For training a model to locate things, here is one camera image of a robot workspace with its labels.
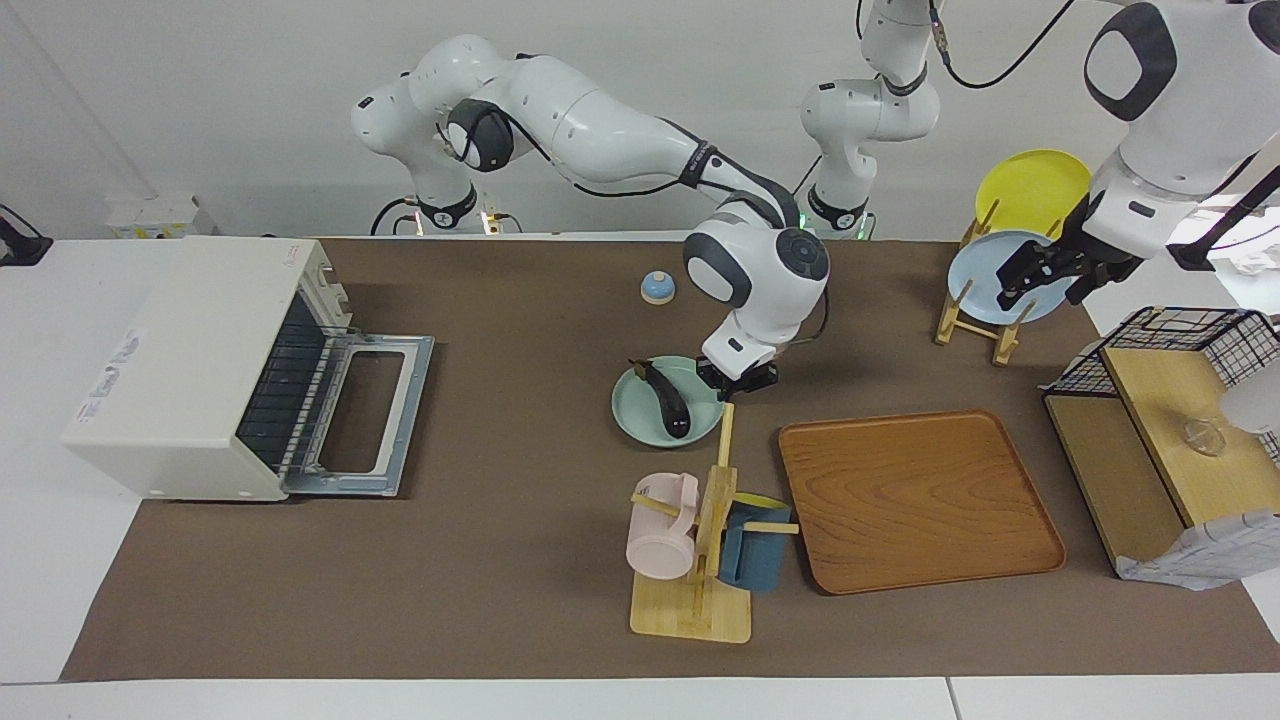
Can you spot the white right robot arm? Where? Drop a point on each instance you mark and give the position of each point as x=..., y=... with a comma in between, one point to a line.
x=600, y=130

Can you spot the dark purple eggplant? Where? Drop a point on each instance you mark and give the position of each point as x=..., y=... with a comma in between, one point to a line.
x=670, y=400

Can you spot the small blue dome bell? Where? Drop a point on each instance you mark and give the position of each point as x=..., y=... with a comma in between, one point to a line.
x=658, y=288

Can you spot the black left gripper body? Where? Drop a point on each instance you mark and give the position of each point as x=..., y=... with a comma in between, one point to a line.
x=1070, y=258

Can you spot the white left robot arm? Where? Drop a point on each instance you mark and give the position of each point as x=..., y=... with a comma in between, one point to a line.
x=1180, y=110

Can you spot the yellow plate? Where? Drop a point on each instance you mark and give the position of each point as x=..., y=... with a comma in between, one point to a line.
x=1035, y=185

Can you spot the white rounded blurry object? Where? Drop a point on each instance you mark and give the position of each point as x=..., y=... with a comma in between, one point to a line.
x=1255, y=405

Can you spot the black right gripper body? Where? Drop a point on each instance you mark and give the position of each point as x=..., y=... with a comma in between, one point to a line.
x=745, y=383

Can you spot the pink mug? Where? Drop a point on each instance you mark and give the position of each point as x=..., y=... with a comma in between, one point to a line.
x=660, y=540

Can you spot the white power strip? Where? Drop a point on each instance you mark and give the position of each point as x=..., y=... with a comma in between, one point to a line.
x=160, y=215

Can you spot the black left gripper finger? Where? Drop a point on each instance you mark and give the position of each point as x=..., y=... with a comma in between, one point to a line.
x=1080, y=290
x=1014, y=288

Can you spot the wooden mug stand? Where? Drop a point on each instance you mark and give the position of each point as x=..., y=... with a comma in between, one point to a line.
x=712, y=520

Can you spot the clear glass cup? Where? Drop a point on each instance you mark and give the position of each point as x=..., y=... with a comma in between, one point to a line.
x=1204, y=436

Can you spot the white crumpled paper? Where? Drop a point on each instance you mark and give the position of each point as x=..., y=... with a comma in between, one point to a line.
x=1245, y=265

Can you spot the brown table mat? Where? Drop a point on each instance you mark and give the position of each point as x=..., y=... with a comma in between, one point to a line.
x=500, y=560

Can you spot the white toaster oven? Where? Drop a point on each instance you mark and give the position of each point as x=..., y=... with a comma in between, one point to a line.
x=190, y=370

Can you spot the light blue plate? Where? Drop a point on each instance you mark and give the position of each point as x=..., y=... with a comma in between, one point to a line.
x=980, y=280

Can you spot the mint green plate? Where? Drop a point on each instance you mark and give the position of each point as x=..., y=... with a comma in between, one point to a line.
x=635, y=410

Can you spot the wooden plate rack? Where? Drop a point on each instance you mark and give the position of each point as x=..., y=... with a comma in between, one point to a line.
x=1005, y=345

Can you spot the blue mug with yellow inside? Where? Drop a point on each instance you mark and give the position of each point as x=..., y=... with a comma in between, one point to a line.
x=755, y=555

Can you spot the brown wooden tray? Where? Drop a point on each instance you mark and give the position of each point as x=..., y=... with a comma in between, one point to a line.
x=920, y=500

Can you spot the white checked cloth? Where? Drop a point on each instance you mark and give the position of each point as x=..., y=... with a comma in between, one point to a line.
x=1210, y=555

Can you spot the black clamp mount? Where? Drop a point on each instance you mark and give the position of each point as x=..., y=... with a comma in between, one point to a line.
x=20, y=245

